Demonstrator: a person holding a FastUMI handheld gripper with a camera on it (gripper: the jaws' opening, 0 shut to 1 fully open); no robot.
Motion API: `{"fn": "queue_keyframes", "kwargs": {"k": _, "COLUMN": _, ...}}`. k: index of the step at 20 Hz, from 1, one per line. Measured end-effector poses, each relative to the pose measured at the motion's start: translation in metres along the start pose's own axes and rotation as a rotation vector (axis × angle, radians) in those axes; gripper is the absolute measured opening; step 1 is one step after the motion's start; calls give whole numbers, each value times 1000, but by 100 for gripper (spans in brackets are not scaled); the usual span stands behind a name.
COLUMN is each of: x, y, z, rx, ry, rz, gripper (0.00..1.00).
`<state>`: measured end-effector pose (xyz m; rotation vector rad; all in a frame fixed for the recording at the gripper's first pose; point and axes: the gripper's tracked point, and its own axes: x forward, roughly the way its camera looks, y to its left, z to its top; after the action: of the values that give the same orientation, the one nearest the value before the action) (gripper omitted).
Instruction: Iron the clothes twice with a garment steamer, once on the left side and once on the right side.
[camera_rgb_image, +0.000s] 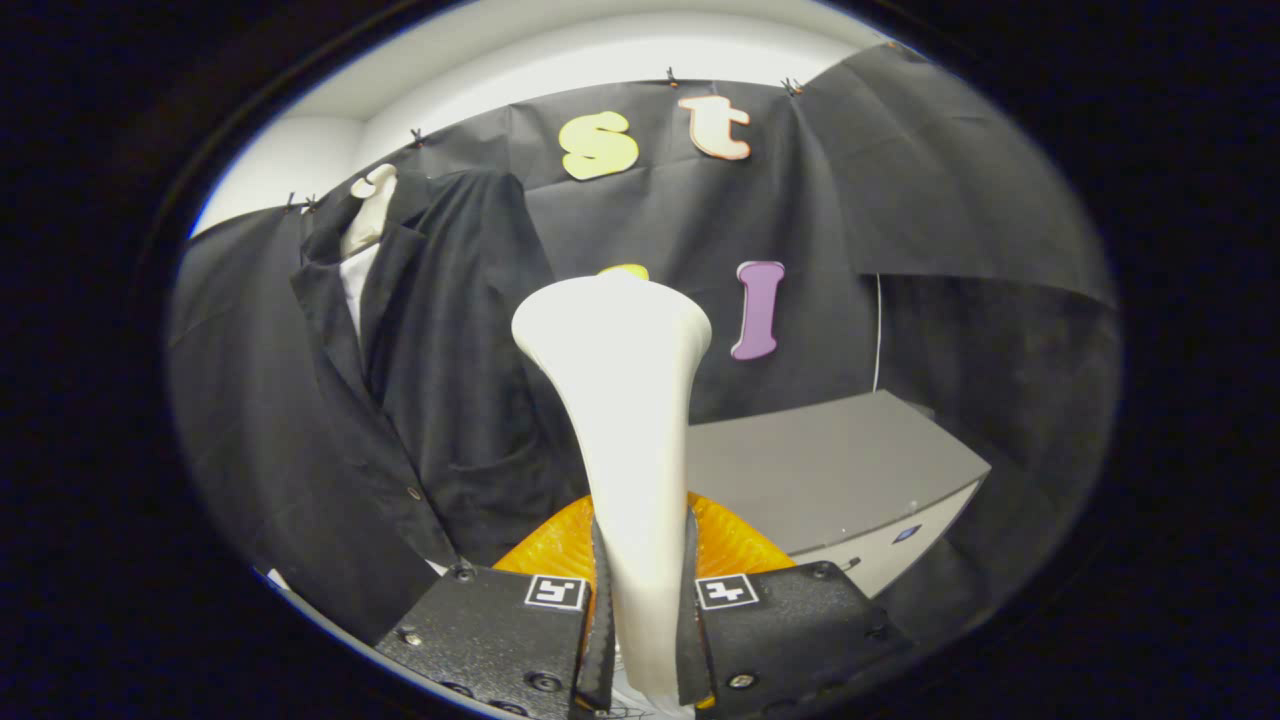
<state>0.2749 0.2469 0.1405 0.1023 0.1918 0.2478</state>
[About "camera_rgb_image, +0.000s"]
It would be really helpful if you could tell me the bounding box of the white garment steamer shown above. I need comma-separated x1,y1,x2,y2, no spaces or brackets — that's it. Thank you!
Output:
511,270,713,716

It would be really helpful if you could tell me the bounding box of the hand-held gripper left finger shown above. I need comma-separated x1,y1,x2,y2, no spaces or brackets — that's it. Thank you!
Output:
375,493,618,719

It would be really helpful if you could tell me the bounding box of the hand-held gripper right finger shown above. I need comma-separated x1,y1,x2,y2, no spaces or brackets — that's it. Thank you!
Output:
675,490,913,713

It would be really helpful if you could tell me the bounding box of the white shirt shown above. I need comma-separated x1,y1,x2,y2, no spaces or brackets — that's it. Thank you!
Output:
338,243,383,346

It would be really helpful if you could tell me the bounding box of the black backdrop cloth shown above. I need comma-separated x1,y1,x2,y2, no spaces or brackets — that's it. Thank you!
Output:
168,42,1121,646

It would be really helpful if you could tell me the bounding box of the black suit jacket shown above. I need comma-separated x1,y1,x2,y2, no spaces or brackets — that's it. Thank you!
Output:
288,168,593,576

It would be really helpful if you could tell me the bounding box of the grey cabinet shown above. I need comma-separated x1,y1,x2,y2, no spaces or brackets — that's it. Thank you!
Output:
685,390,993,599

